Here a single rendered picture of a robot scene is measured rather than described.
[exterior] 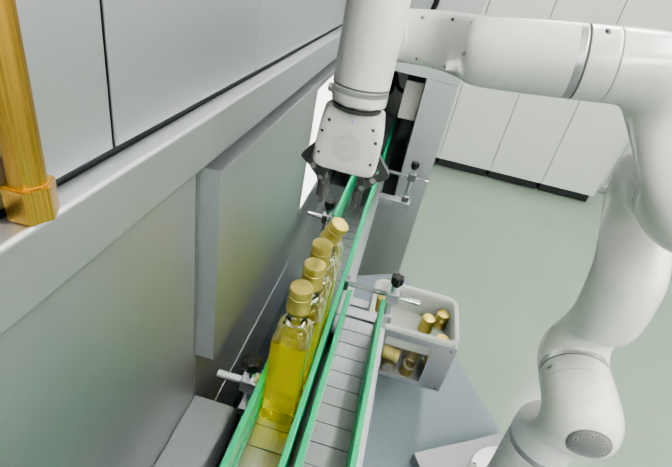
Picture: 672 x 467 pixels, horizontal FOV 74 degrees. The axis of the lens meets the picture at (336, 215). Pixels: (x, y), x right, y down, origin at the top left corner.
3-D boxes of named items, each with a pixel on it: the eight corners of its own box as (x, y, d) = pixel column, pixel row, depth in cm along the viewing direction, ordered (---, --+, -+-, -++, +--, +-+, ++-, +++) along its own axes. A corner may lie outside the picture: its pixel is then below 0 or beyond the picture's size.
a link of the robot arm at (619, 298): (533, 419, 79) (527, 353, 93) (607, 440, 77) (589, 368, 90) (645, 163, 54) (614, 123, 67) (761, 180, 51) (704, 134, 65)
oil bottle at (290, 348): (270, 391, 80) (283, 303, 69) (300, 400, 79) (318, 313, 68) (259, 418, 75) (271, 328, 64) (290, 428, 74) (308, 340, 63)
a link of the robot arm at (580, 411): (567, 426, 92) (619, 347, 80) (582, 518, 77) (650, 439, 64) (508, 406, 95) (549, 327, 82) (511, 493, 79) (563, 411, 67)
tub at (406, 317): (369, 299, 124) (376, 276, 120) (448, 322, 122) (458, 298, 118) (359, 345, 109) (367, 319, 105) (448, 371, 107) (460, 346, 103)
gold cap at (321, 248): (311, 255, 76) (315, 234, 74) (331, 261, 76) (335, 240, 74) (306, 267, 73) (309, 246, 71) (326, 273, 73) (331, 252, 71)
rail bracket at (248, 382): (221, 392, 78) (225, 340, 71) (258, 404, 77) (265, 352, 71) (211, 412, 75) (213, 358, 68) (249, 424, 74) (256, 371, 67)
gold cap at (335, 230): (323, 228, 80) (334, 212, 77) (339, 239, 80) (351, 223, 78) (317, 239, 77) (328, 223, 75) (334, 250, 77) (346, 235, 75)
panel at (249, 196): (325, 154, 148) (343, 49, 131) (333, 156, 148) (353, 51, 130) (195, 354, 71) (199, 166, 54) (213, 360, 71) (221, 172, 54)
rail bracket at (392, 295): (340, 301, 102) (350, 258, 96) (411, 321, 101) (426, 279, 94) (337, 310, 100) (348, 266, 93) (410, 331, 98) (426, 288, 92)
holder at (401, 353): (346, 316, 129) (356, 275, 121) (439, 343, 126) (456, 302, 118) (333, 360, 114) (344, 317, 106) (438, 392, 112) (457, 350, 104)
